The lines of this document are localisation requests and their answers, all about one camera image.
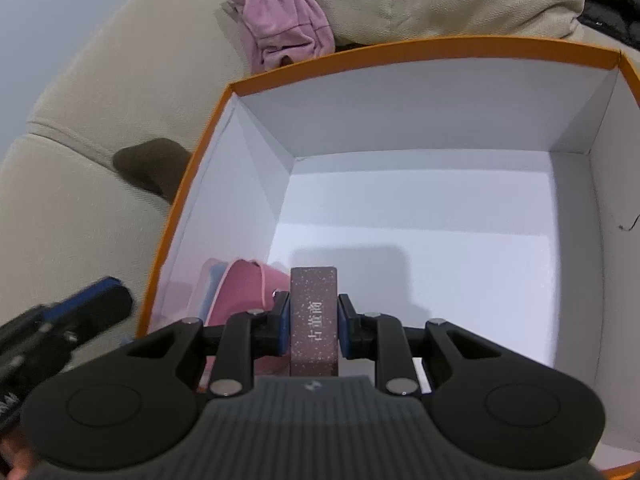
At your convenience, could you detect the dark brown sock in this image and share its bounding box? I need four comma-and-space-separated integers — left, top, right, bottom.
112, 137, 194, 206

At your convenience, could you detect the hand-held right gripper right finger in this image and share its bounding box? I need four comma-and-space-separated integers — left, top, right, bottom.
337, 292, 507, 397

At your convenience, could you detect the purple glitter box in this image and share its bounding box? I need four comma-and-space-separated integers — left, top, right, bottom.
289, 266, 340, 378

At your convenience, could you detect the orange cardboard box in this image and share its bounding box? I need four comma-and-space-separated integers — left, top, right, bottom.
135, 35, 640, 480

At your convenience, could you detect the person's left hand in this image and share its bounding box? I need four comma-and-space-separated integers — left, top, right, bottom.
0, 437, 37, 480

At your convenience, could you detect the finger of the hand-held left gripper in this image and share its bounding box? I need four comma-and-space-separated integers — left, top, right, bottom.
42, 276, 135, 344

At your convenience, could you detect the pink cloth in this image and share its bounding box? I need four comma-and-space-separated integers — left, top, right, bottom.
217, 0, 336, 75

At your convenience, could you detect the clear plastic box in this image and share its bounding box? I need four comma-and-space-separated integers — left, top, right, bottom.
187, 258, 236, 322

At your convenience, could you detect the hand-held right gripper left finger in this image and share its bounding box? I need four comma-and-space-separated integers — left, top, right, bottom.
122, 290, 292, 399

